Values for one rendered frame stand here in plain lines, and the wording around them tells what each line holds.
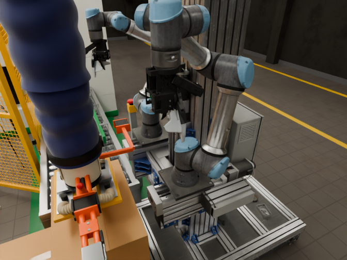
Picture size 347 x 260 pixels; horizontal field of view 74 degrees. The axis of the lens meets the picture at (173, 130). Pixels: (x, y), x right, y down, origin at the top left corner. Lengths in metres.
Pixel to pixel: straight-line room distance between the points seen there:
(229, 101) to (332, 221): 2.05
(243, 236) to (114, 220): 1.19
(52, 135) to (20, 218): 1.87
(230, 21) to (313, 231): 2.04
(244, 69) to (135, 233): 0.84
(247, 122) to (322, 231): 1.53
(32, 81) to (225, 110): 0.71
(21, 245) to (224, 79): 1.54
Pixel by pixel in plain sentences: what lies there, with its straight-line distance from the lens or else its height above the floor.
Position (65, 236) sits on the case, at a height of 0.94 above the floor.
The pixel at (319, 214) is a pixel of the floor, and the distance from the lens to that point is 2.81.
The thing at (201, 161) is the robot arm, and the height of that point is 1.24.
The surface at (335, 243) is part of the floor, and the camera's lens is 2.65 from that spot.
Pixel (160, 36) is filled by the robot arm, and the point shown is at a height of 1.80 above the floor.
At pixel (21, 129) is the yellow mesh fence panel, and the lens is 2.33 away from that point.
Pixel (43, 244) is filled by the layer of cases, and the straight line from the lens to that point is 1.79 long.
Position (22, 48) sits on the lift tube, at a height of 1.74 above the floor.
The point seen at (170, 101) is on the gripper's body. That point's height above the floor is 1.63.
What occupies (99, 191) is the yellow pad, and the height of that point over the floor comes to 1.07.
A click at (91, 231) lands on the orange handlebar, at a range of 0.89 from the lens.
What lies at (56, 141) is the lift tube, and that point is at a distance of 1.00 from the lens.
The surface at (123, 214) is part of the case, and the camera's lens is 1.24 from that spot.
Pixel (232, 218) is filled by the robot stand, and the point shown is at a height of 0.21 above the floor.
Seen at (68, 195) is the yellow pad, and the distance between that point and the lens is 1.21.
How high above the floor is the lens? 1.89
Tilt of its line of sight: 31 degrees down
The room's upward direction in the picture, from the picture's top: straight up
